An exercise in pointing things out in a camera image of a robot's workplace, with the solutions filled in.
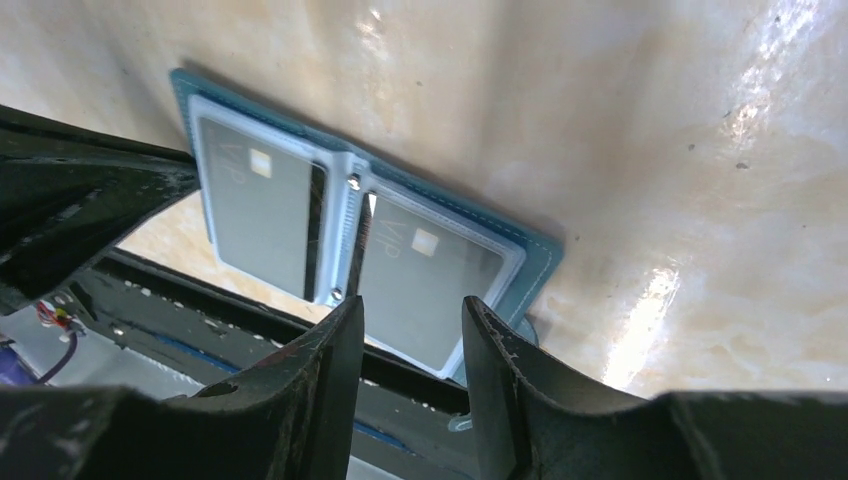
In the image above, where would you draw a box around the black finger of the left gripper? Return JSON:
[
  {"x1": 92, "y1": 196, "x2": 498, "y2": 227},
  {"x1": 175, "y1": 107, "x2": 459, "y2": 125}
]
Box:
[{"x1": 1, "y1": 106, "x2": 199, "y2": 315}]

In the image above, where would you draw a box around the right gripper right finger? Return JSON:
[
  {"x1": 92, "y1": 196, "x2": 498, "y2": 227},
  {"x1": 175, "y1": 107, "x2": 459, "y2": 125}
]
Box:
[{"x1": 462, "y1": 297, "x2": 847, "y2": 479}]

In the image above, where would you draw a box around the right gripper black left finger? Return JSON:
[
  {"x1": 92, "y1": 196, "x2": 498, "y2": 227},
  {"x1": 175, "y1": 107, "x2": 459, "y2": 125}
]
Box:
[{"x1": 1, "y1": 296, "x2": 364, "y2": 479}]

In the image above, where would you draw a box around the black VIP credit card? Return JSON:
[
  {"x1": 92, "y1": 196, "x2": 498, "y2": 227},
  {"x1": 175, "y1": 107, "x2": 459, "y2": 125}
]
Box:
[{"x1": 198, "y1": 118, "x2": 327, "y2": 301}]

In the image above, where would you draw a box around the teal card holder wallet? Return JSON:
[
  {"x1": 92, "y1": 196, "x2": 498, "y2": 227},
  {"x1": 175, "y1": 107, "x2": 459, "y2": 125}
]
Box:
[{"x1": 170, "y1": 69, "x2": 564, "y2": 383}]

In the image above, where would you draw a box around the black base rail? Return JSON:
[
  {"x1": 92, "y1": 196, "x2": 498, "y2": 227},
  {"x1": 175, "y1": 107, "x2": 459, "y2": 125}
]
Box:
[{"x1": 58, "y1": 252, "x2": 479, "y2": 479}]

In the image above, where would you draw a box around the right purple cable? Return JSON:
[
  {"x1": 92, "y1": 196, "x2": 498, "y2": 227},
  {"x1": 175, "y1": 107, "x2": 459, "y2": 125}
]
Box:
[{"x1": 33, "y1": 331, "x2": 81, "y2": 387}]

